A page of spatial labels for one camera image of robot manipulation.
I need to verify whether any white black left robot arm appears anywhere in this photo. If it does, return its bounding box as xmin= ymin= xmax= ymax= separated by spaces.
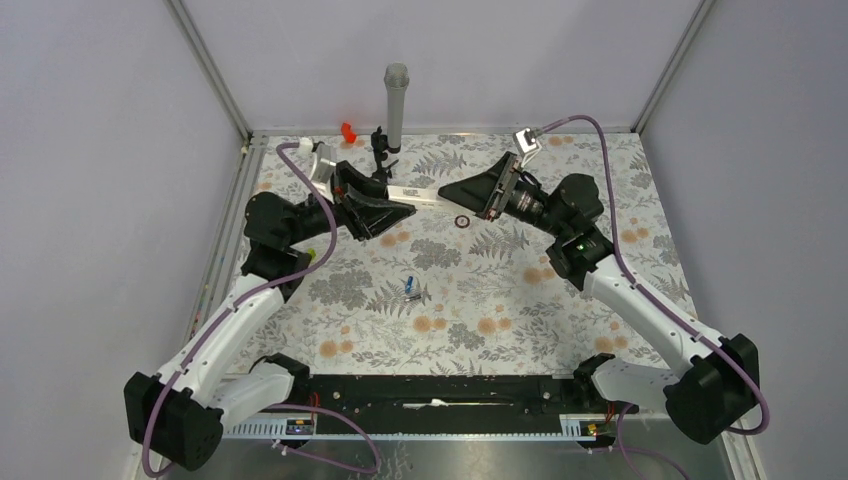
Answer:
xmin=124 ymin=160 xmax=438 ymax=478

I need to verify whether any orange plastic clip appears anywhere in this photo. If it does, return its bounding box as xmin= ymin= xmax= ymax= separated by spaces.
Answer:
xmin=340 ymin=122 xmax=358 ymax=144

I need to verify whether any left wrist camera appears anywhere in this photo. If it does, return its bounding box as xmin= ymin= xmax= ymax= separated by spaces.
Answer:
xmin=298 ymin=137 xmax=337 ymax=203

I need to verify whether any brown poker chip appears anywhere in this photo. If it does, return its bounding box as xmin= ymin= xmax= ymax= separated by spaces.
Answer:
xmin=454 ymin=215 xmax=471 ymax=229

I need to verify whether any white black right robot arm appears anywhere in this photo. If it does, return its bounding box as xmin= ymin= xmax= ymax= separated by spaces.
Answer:
xmin=438 ymin=153 xmax=761 ymax=444

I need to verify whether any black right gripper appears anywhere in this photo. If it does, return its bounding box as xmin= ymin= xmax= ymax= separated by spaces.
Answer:
xmin=438 ymin=151 xmax=568 ymax=239

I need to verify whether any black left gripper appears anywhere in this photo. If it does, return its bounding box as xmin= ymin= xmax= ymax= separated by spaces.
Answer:
xmin=286 ymin=162 xmax=416 ymax=247

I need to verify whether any black microphone stand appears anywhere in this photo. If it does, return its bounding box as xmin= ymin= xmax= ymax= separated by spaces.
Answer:
xmin=370 ymin=126 xmax=398 ymax=184

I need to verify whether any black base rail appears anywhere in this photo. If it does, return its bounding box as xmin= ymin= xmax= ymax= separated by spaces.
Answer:
xmin=266 ymin=374 xmax=625 ymax=434

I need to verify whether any slotted grey cable duct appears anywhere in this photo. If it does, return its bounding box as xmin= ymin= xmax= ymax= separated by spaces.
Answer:
xmin=223 ymin=415 xmax=601 ymax=442

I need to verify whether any grey microphone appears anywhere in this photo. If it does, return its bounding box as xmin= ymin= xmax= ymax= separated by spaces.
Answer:
xmin=384 ymin=62 xmax=410 ymax=154

